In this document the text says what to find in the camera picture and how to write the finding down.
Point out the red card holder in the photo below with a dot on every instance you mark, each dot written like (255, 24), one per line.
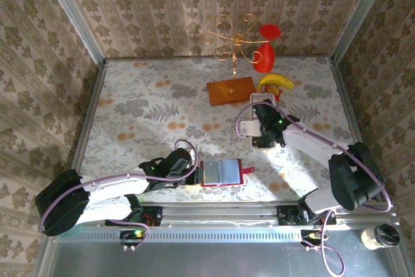
(230, 173)

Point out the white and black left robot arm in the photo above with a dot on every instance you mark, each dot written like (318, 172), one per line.
(116, 187)

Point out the small red and yellow toy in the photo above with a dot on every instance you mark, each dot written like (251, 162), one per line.
(272, 90)

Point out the glass jar with black lid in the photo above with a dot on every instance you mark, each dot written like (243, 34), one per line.
(373, 238)

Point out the small circuit board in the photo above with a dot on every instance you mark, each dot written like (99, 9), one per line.
(313, 237)
(133, 236)

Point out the yellow banana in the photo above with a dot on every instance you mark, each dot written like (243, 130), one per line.
(279, 80)

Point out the aluminium frame post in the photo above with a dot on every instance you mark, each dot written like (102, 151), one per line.
(72, 11)
(362, 11)

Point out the white card box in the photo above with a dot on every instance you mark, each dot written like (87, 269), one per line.
(272, 148)

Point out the floral tablecloth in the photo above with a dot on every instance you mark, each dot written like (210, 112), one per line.
(146, 95)

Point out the red goblet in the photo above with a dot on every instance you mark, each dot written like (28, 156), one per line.
(264, 59)

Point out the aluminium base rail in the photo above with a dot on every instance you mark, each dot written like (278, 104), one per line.
(220, 215)

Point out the aluminium table side rail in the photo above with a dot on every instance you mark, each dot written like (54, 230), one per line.
(88, 118)
(349, 111)

